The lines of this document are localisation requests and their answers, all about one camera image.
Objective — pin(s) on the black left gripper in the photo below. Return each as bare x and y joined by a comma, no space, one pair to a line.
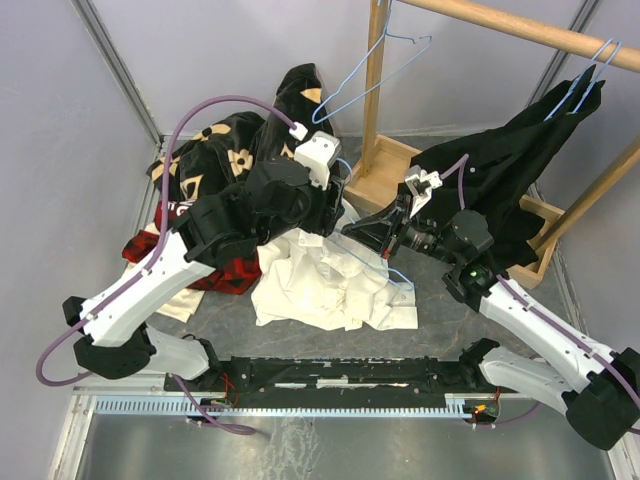
325,218

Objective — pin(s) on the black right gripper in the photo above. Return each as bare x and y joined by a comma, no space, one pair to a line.
386,229

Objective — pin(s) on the white dress shirt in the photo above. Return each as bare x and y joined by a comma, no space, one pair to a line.
306,278

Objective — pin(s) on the red black plaid shirt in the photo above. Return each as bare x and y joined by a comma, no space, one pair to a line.
235,278

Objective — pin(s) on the black button shirt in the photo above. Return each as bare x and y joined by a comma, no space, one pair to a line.
504,162

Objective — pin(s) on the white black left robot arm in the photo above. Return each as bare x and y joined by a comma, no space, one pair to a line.
276,197

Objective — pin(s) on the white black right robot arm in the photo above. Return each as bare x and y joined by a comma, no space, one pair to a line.
595,387

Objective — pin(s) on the wooden clothes rack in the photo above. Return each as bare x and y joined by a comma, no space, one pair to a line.
472,79

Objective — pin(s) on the black beige patterned fleece blanket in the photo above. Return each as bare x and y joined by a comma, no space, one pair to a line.
224,152

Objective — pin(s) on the cream folded cloth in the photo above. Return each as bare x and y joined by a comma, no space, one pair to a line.
183,305

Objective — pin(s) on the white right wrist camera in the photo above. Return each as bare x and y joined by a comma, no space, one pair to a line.
421,185

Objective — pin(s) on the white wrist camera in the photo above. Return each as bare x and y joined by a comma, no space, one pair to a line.
318,155
421,185

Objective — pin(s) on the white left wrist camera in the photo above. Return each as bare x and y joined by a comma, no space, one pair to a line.
318,155

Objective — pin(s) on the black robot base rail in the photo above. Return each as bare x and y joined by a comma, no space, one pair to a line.
375,387

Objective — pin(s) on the aluminium frame rail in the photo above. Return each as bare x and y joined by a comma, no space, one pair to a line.
96,28

